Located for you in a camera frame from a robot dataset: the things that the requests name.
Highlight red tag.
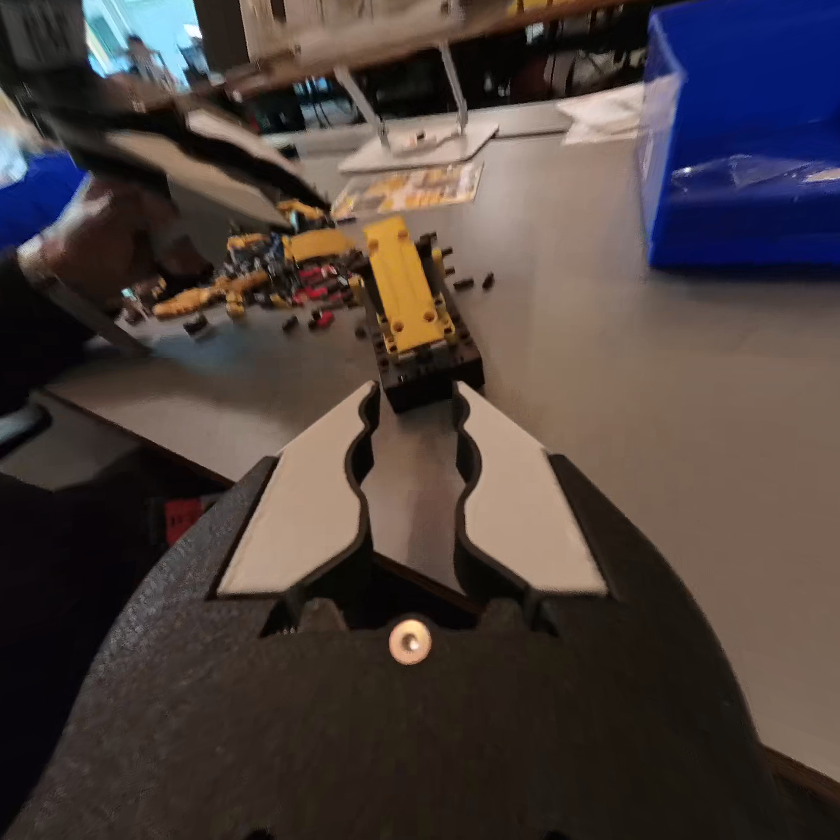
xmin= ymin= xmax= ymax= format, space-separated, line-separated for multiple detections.
xmin=164 ymin=499 xmax=221 ymax=546

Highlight pile of toy brick parts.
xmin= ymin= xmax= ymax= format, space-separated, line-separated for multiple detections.
xmin=121 ymin=200 xmax=368 ymax=342

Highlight scattered black toy pins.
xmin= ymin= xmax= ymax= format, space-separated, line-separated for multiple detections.
xmin=446 ymin=246 xmax=496 ymax=293

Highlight person's left hand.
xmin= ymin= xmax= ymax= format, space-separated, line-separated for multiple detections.
xmin=20 ymin=177 xmax=214 ymax=316

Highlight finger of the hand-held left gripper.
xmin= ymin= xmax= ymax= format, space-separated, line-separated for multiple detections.
xmin=185 ymin=110 xmax=330 ymax=206
xmin=66 ymin=128 xmax=330 ymax=231

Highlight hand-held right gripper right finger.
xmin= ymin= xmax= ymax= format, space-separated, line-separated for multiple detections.
xmin=454 ymin=382 xmax=609 ymax=599

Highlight yellow black toy brick assembly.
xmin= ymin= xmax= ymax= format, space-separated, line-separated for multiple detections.
xmin=360 ymin=217 xmax=487 ymax=413

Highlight white paper sheet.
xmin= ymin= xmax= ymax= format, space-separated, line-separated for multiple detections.
xmin=558 ymin=85 xmax=647 ymax=145

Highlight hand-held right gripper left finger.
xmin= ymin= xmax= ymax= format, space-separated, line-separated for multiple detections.
xmin=215 ymin=381 xmax=383 ymax=601

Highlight yellow printed sticker sheet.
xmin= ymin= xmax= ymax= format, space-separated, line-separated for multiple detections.
xmin=330 ymin=161 xmax=485 ymax=221

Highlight clear plastic bag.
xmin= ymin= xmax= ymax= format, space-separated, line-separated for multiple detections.
xmin=672 ymin=154 xmax=840 ymax=194

